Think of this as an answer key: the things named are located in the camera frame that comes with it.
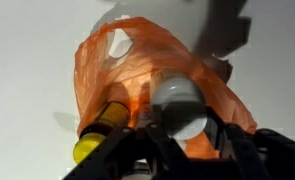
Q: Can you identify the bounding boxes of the white and orange bottle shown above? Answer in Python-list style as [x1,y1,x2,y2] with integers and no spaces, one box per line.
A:
[150,68,207,140]

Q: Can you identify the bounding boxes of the orange plastic bag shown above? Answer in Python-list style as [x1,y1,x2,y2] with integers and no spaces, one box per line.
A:
[74,17,257,159]

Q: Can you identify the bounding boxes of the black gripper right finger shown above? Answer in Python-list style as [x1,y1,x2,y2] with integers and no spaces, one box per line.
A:
[200,107,254,180]

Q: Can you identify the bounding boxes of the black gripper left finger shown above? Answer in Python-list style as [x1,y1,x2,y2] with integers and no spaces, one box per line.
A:
[63,127,144,180]

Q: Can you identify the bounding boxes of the yellow capped bottle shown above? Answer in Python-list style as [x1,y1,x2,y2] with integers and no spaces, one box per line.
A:
[73,101,130,164]

